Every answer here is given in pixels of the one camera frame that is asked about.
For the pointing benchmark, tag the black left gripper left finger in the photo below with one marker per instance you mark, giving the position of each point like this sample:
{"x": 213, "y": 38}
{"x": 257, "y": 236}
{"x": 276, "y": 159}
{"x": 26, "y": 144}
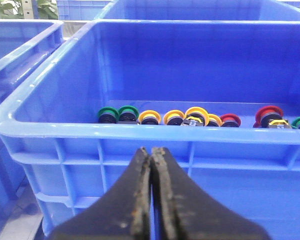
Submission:
{"x": 122, "y": 213}

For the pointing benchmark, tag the yellow push button small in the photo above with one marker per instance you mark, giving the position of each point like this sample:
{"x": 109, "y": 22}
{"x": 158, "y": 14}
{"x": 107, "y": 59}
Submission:
{"x": 214, "y": 120}

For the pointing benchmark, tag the yellow push button large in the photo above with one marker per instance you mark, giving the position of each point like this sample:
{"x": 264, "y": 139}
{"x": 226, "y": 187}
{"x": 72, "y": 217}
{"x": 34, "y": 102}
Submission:
{"x": 196, "y": 117}

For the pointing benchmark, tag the blue crate behind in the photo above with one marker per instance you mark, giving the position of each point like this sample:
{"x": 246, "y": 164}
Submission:
{"x": 194, "y": 10}

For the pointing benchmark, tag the red push button large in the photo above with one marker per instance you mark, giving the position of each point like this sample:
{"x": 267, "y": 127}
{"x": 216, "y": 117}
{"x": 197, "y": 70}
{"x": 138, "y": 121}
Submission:
{"x": 271, "y": 117}

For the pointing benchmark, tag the green plant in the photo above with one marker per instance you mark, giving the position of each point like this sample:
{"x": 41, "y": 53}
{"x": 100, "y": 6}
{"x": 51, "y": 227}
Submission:
{"x": 29, "y": 9}

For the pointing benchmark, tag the red push button small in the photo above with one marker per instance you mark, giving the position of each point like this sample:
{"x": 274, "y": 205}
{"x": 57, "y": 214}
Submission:
{"x": 230, "y": 120}

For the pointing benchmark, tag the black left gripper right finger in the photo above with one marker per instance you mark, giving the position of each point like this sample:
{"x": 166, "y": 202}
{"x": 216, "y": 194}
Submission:
{"x": 183, "y": 211}

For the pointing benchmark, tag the blue plastic target crate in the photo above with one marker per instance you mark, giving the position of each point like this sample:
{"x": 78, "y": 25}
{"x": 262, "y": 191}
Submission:
{"x": 24, "y": 45}

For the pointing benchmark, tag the blue plastic source crate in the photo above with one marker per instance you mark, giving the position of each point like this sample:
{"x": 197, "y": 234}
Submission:
{"x": 49, "y": 124}

